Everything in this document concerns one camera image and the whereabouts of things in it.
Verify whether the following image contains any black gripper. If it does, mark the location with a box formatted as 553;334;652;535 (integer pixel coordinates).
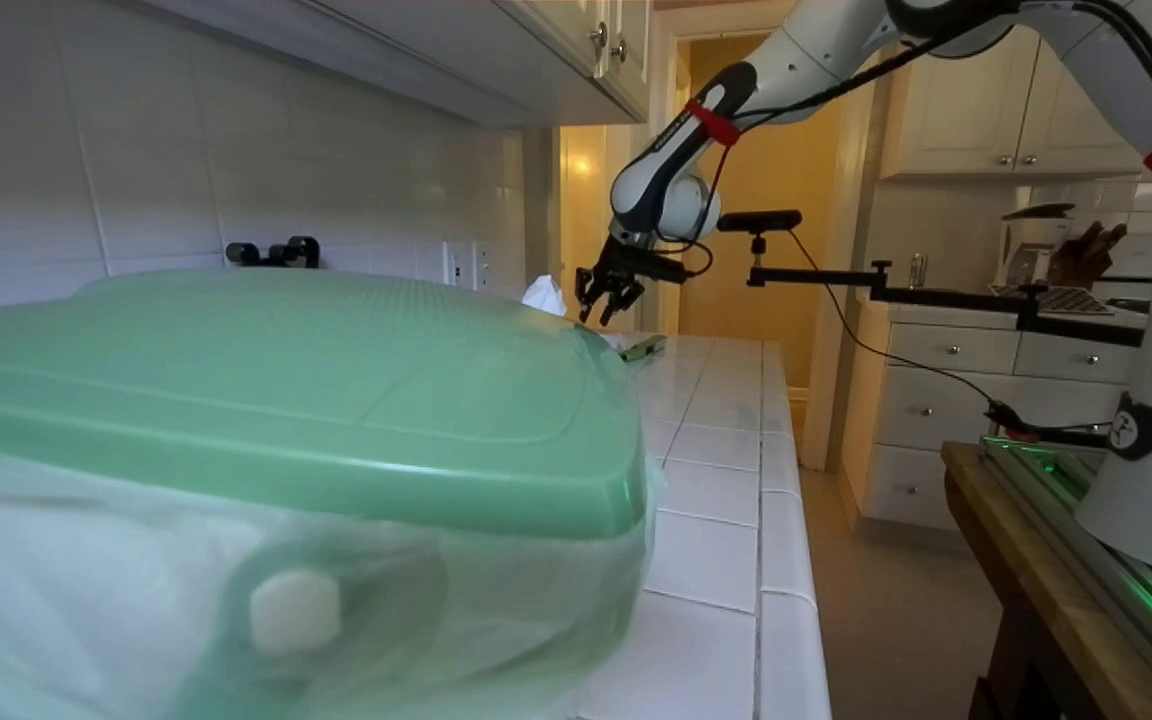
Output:
576;230;686;334

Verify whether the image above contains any green lighter with black rod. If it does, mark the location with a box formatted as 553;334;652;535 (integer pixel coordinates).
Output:
606;334;668;369

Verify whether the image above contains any clear container with green lid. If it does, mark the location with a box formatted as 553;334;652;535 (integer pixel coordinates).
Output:
0;266;658;720

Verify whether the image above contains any white lower drawer cabinet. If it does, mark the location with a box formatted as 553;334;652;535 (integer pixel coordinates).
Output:
860;309;1148;535

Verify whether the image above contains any white kitchen appliance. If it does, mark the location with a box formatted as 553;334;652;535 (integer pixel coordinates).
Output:
991;198;1072;291

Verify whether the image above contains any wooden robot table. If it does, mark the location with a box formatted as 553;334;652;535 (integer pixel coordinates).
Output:
939;435;1152;720

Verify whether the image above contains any black exterior camera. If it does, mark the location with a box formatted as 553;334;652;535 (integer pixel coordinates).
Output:
710;205;809;236

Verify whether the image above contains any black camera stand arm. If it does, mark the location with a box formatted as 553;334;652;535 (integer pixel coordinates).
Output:
744;230;1148;351

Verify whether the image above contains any white wall cabinet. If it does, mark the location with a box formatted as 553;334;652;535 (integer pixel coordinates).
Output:
878;24;1148;186
147;0;658;134

